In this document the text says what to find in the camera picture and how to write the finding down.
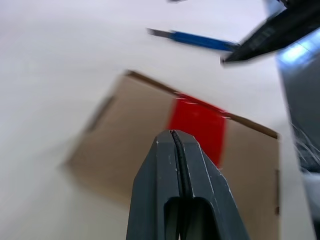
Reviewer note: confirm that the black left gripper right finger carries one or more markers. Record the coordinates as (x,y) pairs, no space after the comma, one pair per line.
(207,190)

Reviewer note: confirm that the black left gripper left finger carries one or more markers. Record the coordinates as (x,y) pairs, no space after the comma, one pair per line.
(155,175)

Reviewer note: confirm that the blue utility cutter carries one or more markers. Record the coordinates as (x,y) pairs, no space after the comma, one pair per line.
(200,40)

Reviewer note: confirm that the brown cardboard box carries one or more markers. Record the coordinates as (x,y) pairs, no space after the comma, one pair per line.
(130,140)

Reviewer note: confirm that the silver robot body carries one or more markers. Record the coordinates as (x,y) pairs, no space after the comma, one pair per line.
(302,100)

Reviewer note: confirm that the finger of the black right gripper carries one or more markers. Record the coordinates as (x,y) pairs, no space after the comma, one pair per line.
(272,35)

